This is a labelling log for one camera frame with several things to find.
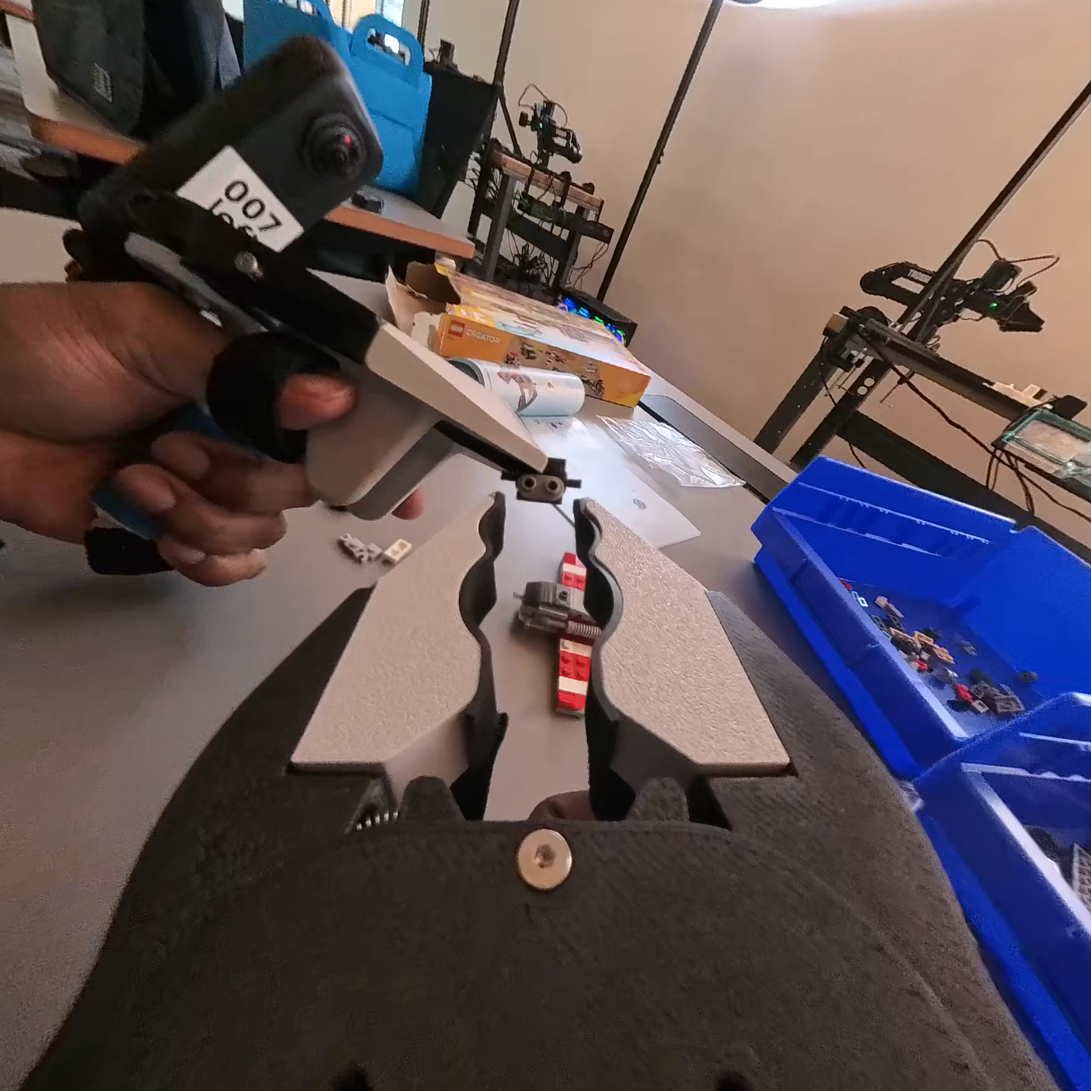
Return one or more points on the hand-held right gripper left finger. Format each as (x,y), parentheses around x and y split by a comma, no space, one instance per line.
(400,665)

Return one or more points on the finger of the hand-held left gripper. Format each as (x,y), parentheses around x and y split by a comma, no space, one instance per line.
(443,392)
(375,460)

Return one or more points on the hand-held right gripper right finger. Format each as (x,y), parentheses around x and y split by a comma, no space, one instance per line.
(673,673)

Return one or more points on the red and white brick model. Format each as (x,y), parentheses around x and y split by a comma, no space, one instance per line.
(573,661)

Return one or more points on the small black toy brick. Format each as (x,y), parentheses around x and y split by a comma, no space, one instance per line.
(541,486)

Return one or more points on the grey desk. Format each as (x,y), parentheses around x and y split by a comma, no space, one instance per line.
(128,682)

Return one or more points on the person's left hand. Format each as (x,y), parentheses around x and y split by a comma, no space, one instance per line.
(94,366)

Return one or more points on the curled instruction booklet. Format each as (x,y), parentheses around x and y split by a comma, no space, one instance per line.
(528,388)

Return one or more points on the small grey toy brick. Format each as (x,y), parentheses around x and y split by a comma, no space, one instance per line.
(360,548)

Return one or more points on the small white toy brick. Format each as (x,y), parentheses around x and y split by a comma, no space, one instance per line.
(397,552)

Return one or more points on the yellow toy brick box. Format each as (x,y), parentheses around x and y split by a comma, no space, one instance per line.
(545,349)

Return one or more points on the small black clip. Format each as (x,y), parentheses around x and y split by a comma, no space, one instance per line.
(368,200)

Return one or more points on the blue felt bag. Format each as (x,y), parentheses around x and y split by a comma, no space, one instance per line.
(400,111)

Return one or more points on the black backpack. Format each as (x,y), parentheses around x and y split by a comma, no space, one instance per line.
(94,60)

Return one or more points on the wooden table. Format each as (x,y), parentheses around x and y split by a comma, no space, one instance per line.
(400,226)

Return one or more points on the white instruction sheet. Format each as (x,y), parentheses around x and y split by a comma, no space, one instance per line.
(631,503)

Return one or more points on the black device with coloured lights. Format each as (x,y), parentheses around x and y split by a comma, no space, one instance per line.
(605,315)

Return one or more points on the black equipment rack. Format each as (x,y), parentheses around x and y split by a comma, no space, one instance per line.
(545,222)

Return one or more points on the black case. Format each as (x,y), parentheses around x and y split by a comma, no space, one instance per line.
(456,128)

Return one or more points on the blue plastic bin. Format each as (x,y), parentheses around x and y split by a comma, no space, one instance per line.
(852,545)
(980,869)

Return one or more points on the clear plastic bag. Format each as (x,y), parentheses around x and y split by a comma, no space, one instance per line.
(673,452)

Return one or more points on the pile of mixed toy bricks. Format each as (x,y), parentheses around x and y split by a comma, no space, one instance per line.
(929,652)

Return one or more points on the black light stand pole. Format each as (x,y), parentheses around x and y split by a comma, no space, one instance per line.
(1006,179)
(661,145)
(504,68)

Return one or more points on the black gimbal camera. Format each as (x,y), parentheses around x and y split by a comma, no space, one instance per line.
(550,128)

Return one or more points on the black metal frame table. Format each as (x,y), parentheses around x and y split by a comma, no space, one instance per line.
(861,366)

